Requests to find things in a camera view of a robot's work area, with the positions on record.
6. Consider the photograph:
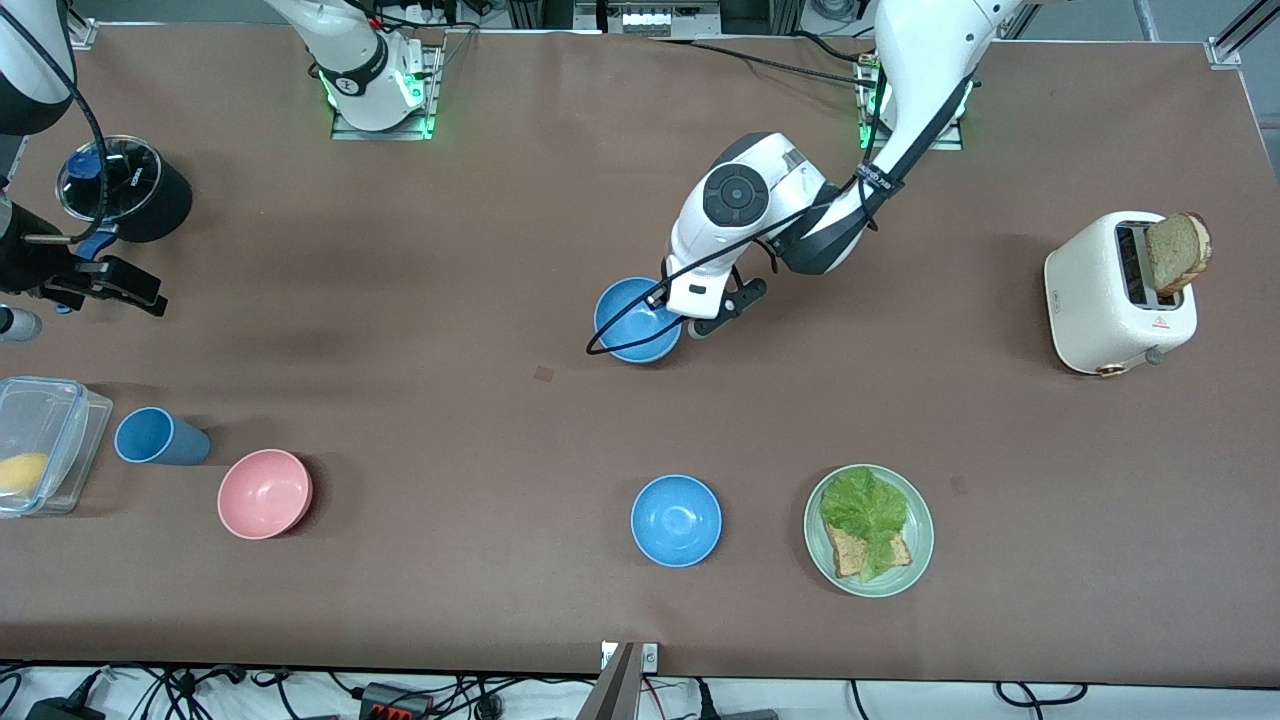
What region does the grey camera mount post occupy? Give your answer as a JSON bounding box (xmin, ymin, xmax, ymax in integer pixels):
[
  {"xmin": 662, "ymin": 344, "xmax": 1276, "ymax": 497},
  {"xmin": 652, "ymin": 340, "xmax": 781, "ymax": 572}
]
[{"xmin": 575, "ymin": 642, "xmax": 641, "ymax": 720}]

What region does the black power adapter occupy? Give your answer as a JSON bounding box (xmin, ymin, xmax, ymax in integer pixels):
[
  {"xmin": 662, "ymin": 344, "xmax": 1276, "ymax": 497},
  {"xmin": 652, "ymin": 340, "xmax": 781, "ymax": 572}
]
[{"xmin": 25, "ymin": 672, "xmax": 109, "ymax": 720}]

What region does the brown bread slice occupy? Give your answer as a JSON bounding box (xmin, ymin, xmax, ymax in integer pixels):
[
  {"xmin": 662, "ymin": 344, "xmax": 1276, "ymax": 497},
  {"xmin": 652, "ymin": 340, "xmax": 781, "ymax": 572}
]
[{"xmin": 1145, "ymin": 212, "xmax": 1213, "ymax": 295}]

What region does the black pot with blue handle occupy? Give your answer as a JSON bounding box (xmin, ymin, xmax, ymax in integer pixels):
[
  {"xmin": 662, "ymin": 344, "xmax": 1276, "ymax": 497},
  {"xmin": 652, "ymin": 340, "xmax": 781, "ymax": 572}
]
[{"xmin": 45, "ymin": 135, "xmax": 194, "ymax": 314}]

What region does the green plate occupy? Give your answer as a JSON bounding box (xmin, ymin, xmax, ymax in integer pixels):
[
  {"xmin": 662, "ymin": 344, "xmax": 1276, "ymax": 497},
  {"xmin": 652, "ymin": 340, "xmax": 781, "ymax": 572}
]
[{"xmin": 803, "ymin": 464, "xmax": 935, "ymax": 599}]

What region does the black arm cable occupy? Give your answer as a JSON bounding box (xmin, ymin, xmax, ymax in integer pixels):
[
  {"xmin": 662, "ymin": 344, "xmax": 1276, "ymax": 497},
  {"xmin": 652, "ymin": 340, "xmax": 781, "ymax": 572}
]
[
  {"xmin": 585, "ymin": 60, "xmax": 976, "ymax": 358},
  {"xmin": 0, "ymin": 0, "xmax": 109, "ymax": 244}
]

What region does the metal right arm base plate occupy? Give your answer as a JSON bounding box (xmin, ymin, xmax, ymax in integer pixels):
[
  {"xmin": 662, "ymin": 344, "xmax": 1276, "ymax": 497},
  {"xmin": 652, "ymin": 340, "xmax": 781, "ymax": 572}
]
[{"xmin": 330, "ymin": 40, "xmax": 444, "ymax": 141}]

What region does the white toaster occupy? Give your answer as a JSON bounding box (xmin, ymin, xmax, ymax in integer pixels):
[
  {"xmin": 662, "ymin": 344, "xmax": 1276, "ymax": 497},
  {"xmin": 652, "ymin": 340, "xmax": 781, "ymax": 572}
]
[{"xmin": 1044, "ymin": 210, "xmax": 1198, "ymax": 377}]

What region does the glass lid with blue knob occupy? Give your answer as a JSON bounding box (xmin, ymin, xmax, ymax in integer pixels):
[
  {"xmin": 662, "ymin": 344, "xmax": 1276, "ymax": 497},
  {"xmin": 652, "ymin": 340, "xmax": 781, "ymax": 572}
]
[{"xmin": 57, "ymin": 135, "xmax": 163, "ymax": 223}]

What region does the green lettuce leaf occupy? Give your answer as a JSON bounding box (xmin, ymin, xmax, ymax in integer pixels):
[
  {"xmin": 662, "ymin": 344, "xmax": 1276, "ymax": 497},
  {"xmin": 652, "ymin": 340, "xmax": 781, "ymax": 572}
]
[{"xmin": 820, "ymin": 467, "xmax": 909, "ymax": 584}]

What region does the black red power strip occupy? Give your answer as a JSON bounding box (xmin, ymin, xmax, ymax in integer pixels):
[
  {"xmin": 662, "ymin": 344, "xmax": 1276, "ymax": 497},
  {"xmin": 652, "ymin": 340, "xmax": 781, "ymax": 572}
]
[{"xmin": 358, "ymin": 682, "xmax": 434, "ymax": 720}]

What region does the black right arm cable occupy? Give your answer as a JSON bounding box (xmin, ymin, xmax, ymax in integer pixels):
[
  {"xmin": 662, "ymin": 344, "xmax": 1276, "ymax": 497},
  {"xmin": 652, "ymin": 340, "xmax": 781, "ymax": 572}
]
[{"xmin": 0, "ymin": 0, "xmax": 109, "ymax": 244}]

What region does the pink bowl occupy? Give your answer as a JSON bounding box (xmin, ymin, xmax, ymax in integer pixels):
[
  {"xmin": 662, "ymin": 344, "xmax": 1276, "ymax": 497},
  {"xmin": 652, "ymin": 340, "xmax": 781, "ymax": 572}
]
[{"xmin": 217, "ymin": 448, "xmax": 314, "ymax": 541}]

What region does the long black table cable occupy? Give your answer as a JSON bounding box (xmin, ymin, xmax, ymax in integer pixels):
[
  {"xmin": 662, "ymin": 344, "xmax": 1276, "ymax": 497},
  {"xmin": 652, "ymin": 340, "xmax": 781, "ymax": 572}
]
[{"xmin": 648, "ymin": 38, "xmax": 881, "ymax": 89}]

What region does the blue cup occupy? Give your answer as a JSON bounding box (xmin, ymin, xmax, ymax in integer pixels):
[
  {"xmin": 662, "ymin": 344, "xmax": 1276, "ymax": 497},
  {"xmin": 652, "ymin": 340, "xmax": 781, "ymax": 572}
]
[{"xmin": 114, "ymin": 406, "xmax": 212, "ymax": 468}]

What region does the blue bowl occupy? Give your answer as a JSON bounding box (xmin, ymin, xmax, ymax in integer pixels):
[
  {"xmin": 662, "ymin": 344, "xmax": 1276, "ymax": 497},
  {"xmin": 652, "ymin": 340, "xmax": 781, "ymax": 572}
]
[
  {"xmin": 594, "ymin": 277, "xmax": 683, "ymax": 361},
  {"xmin": 630, "ymin": 474, "xmax": 723, "ymax": 569}
]

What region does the yellow fruit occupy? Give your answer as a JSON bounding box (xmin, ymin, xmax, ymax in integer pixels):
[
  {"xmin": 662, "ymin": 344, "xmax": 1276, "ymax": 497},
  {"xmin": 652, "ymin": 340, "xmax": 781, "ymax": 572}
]
[{"xmin": 0, "ymin": 452, "xmax": 51, "ymax": 498}]

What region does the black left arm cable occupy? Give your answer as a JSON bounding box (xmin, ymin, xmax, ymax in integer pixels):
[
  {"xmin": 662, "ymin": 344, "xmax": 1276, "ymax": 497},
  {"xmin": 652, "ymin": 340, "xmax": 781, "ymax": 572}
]
[{"xmin": 585, "ymin": 60, "xmax": 976, "ymax": 358}]

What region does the grey control box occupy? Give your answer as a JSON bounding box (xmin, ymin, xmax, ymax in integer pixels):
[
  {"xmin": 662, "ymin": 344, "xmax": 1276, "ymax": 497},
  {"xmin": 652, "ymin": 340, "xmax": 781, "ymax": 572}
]
[{"xmin": 600, "ymin": 0, "xmax": 723, "ymax": 39}]

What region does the black plug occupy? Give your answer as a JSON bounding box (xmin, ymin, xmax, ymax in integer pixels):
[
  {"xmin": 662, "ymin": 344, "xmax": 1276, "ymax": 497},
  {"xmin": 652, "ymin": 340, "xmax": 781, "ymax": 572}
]
[{"xmin": 695, "ymin": 680, "xmax": 781, "ymax": 720}]

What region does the toast slice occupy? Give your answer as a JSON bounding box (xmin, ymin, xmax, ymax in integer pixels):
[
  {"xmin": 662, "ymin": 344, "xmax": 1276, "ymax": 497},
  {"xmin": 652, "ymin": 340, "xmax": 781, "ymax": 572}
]
[{"xmin": 825, "ymin": 522, "xmax": 913, "ymax": 579}]

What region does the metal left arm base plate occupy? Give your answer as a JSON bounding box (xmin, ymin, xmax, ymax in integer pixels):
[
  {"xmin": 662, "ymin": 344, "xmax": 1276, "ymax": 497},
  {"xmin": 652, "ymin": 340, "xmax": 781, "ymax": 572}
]
[{"xmin": 858, "ymin": 48, "xmax": 966, "ymax": 152}]

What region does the clear plastic container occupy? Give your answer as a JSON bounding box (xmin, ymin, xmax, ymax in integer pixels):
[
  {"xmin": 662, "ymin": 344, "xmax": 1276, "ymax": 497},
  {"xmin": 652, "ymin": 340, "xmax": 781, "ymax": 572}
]
[{"xmin": 0, "ymin": 376, "xmax": 114, "ymax": 518}]

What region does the short black table cable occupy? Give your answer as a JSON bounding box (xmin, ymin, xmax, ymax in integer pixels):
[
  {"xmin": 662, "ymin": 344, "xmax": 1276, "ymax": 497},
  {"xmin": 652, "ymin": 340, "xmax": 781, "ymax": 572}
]
[{"xmin": 790, "ymin": 30, "xmax": 873, "ymax": 66}]

